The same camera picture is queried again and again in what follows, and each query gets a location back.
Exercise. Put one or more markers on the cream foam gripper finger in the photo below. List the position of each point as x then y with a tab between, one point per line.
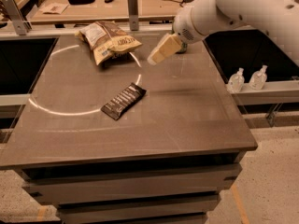
167	46

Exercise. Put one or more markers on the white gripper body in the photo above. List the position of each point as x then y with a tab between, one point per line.
183	27

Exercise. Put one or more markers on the brown chip bag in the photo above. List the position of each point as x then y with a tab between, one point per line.
106	40

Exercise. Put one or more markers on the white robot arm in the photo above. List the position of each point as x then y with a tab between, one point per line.
277	19

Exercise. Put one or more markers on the dark chocolate rxbar wrapper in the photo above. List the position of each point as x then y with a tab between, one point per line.
123	101

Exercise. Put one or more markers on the green soda can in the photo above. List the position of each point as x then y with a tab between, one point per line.
183	48

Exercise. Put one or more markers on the right clear sanitizer bottle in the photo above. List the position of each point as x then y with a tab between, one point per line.
258	78

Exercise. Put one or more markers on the black object on back table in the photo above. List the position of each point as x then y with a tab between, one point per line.
80	2

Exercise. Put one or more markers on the paper packet on back table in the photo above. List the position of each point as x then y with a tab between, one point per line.
54	8

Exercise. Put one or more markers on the grey drawer cabinet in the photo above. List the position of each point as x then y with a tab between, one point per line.
177	190

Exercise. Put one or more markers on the middle metal bracket post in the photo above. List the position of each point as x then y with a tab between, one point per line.
133	15

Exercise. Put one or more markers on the metal bracket post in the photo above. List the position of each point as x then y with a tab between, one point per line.
133	15
20	24

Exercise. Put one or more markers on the left metal bracket post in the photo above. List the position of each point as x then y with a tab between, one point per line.
20	24

